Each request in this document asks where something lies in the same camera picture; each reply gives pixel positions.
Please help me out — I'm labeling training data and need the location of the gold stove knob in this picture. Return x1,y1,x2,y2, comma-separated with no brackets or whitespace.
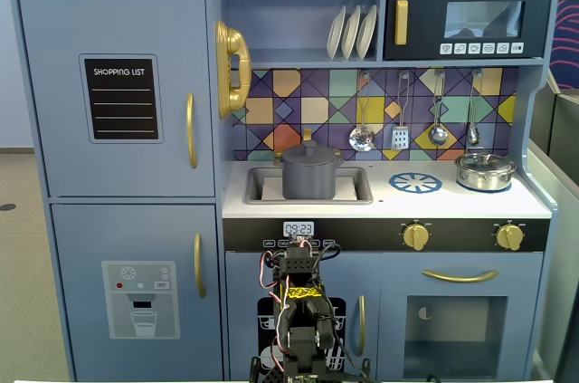
495,223,526,252
402,223,431,252

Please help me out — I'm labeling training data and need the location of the gray toy sink basin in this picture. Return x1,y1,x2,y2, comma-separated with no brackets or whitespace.
243,166,375,206

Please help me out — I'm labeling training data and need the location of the steel slotted skimmer spoon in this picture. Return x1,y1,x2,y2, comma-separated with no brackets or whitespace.
348,71,376,153

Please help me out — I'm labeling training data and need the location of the gray round pot lid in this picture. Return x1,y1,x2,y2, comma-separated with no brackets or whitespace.
282,139,339,163

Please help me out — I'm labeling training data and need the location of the steel ladle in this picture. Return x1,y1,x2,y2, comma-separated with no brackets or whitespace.
427,69,450,147

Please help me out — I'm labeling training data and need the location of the blue dishwasher door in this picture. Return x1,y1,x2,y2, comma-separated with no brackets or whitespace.
224,251,382,380

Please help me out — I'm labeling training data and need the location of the blue wooden toy kitchen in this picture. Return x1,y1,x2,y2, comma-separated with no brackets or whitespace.
8,0,562,382

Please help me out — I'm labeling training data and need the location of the gold toy faucet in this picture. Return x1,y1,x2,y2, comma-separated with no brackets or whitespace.
272,128,344,168

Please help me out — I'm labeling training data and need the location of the gold curved fridge handle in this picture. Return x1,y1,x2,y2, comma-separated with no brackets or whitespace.
185,92,199,170

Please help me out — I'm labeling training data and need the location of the steel slotted spatula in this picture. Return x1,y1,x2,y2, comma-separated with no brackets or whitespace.
390,71,413,151

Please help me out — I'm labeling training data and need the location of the blue ice dispenser freezer door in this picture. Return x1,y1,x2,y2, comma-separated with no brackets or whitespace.
50,203,225,382

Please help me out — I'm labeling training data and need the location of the gold curved freezer handle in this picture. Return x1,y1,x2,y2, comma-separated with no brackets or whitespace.
193,232,206,299

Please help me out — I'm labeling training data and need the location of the gold oven door handle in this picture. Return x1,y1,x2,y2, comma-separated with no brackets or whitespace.
421,268,499,284

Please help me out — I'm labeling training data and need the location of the white toy plate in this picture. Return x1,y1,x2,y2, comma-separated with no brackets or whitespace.
356,4,378,61
341,5,362,62
326,5,347,62

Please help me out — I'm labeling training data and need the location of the shiny steel lidded pot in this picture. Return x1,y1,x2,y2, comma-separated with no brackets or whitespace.
454,151,517,192

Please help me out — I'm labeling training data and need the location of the gray plastic pot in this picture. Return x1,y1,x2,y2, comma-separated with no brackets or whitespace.
276,151,346,201

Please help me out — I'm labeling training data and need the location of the blue shopping list fridge door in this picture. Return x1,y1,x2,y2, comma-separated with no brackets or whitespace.
18,0,216,198

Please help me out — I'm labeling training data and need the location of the gold toy telephone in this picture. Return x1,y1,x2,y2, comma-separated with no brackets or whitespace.
214,19,252,120

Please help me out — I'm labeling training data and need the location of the gold dishwasher door handle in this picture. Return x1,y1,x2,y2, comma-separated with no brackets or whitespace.
356,295,366,358

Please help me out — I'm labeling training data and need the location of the gold microwave door handle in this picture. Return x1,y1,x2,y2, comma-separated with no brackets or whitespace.
394,0,409,46

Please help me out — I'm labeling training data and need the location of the blue windowed oven door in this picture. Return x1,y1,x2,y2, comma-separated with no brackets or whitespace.
379,251,544,380

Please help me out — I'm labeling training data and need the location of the toy microwave with gold handle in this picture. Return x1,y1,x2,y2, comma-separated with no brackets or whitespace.
383,0,554,62

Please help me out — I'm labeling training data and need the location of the small steel spoon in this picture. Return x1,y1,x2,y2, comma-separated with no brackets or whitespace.
465,69,483,147

